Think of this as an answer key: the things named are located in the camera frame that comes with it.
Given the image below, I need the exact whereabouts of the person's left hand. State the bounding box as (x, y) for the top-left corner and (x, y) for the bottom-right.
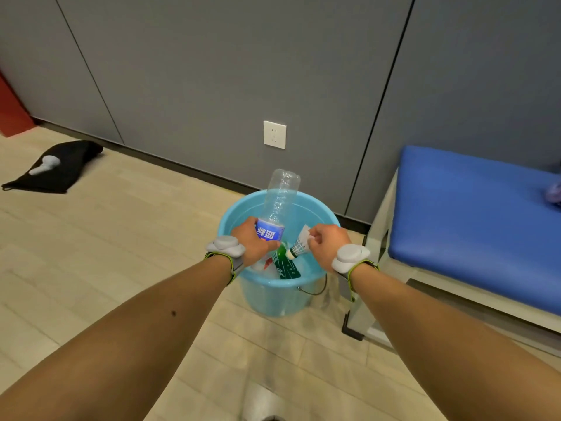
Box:
(231, 216), (281, 268)

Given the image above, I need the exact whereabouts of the person's right hand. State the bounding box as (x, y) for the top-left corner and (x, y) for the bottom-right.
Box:
(306, 223), (353, 273)

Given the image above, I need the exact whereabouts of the white shuttlecock green band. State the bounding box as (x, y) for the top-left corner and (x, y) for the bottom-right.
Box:
(285, 224), (313, 260)

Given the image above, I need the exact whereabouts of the green label bottle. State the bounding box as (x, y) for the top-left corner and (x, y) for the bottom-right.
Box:
(271, 243), (303, 280)

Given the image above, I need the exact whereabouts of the blue plastic bucket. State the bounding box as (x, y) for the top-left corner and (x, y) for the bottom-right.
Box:
(217, 189), (342, 319)

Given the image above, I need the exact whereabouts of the blue label clear bottle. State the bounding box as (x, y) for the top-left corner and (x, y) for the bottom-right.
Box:
(254, 168), (302, 250)

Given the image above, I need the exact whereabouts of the blue padded bench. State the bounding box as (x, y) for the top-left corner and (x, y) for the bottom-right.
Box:
(341, 146), (561, 363)

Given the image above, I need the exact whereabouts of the person's right forearm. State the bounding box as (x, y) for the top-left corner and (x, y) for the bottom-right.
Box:
(350, 263), (561, 421)

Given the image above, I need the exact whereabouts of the person's left forearm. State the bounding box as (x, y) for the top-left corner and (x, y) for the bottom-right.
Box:
(0, 256), (233, 421)

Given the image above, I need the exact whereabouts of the white left wrist tracker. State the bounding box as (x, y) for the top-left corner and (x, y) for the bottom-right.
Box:
(204, 235), (247, 287)

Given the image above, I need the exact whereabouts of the white wrist tracker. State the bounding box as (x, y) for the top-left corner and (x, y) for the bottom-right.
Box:
(331, 243), (380, 302)
(204, 235), (247, 287)

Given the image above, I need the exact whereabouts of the white right wrist tracker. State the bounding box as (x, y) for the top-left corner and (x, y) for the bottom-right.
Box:
(331, 243), (380, 302)

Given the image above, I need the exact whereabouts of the black cloth bag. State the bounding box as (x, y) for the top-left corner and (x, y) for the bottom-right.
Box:
(1, 140), (104, 194)

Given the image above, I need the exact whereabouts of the white controller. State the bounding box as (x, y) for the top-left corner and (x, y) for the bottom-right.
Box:
(28, 154), (61, 177)

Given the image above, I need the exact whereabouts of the red board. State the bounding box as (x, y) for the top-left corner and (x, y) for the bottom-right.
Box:
(0, 72), (36, 138)

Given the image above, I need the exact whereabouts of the white wall socket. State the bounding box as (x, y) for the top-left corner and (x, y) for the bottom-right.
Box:
(262, 120), (288, 150)

